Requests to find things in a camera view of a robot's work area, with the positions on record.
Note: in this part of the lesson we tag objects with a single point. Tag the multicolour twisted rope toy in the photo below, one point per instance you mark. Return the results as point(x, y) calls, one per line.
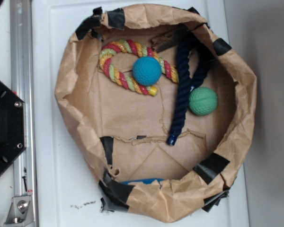
point(140, 50)

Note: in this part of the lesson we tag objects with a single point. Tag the white tray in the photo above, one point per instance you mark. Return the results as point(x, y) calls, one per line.
point(68, 195)

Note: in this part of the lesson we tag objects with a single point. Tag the green dimpled ball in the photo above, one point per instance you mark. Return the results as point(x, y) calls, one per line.
point(203, 101)

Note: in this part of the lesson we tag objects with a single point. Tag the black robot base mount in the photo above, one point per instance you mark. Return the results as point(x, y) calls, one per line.
point(12, 131)

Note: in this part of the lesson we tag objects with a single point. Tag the aluminium extrusion rail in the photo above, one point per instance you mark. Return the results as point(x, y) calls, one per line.
point(24, 167)

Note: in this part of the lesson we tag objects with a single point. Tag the metal corner bracket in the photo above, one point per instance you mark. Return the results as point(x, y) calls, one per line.
point(20, 213)

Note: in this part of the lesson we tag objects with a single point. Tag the dark wood piece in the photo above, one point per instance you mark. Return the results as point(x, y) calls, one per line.
point(168, 39)

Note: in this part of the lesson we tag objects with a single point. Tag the brown paper bag bin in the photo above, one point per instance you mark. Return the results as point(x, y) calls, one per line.
point(123, 135)

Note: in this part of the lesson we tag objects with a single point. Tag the blue object under bag rim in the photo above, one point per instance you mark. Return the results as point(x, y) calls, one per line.
point(145, 181)

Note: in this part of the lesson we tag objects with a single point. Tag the blue dimpled ball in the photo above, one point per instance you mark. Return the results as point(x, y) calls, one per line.
point(146, 71)

